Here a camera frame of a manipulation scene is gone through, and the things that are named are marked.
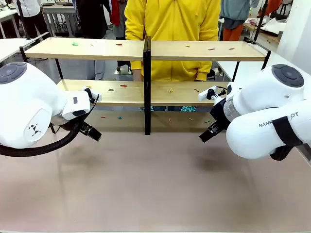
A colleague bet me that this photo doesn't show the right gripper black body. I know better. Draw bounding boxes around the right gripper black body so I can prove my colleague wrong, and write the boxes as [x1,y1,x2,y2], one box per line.
[209,97,231,131]

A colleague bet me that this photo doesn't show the person's right forearm yellow sleeve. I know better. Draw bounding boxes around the person's right forearm yellow sleeve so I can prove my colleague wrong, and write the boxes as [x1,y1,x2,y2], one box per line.
[124,14,146,73]

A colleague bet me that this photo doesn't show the person's left forearm yellow sleeve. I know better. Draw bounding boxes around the person's left forearm yellow sleeve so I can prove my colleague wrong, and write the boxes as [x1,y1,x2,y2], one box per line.
[194,14,221,82]

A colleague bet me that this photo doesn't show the white desk grey legs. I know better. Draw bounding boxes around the white desk grey legs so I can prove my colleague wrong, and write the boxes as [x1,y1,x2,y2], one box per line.
[215,50,311,83]

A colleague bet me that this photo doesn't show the bystander grey top orange trousers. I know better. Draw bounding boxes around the bystander grey top orange trousers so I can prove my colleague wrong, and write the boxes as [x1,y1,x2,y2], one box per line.
[219,0,259,42]

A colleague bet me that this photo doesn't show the black stand pole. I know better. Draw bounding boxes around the black stand pole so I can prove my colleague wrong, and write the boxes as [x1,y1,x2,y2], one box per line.
[252,0,269,45]

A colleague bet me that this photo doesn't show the person in yellow hoodie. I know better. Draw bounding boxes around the person in yellow hoodie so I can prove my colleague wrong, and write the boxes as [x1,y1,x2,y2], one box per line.
[124,0,222,82]

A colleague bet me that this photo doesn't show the white side table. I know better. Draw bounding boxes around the white side table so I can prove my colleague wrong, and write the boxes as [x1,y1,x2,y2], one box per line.
[0,38,36,63]

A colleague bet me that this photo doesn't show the bystander in black clothes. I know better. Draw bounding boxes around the bystander in black clothes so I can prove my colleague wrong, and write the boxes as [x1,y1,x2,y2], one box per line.
[76,0,109,39]

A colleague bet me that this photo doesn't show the bystander white shirt dark trousers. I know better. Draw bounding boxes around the bystander white shirt dark trousers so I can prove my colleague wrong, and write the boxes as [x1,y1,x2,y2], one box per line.
[14,0,51,40]

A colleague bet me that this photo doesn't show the red hanging garment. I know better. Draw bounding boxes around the red hanging garment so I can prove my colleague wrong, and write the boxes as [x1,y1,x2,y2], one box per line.
[109,0,121,27]

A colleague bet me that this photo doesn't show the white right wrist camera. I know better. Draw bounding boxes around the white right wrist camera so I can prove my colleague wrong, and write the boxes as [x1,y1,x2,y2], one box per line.
[197,85,226,102]

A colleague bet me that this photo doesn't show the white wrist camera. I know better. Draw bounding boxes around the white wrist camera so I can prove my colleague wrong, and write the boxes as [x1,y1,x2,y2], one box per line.
[82,85,103,103]
[197,85,226,102]

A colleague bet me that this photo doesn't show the black sleeved arm cable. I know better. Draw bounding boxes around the black sleeved arm cable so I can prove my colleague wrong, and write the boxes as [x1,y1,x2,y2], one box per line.
[0,94,100,157]

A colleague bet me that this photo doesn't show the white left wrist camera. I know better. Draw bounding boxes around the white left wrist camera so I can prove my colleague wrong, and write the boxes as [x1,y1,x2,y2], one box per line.
[82,85,103,103]

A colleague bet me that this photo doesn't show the wooden shelf black metal frame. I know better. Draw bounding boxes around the wooden shelf black metal frame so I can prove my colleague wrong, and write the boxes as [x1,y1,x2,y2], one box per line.
[19,35,152,136]
[143,35,272,136]

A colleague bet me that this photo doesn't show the black strap on arm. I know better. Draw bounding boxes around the black strap on arm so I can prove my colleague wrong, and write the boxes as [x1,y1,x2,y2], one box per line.
[269,116,305,161]

